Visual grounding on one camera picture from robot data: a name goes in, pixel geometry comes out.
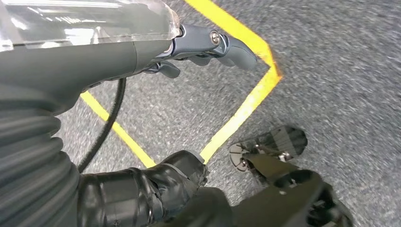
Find dark robot foot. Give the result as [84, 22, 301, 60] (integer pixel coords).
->
[150, 125, 355, 227]

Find yellow floor tape rectangle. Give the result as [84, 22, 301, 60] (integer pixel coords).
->
[79, 0, 283, 168]

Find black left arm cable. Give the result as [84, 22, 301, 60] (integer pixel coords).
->
[77, 78, 127, 174]

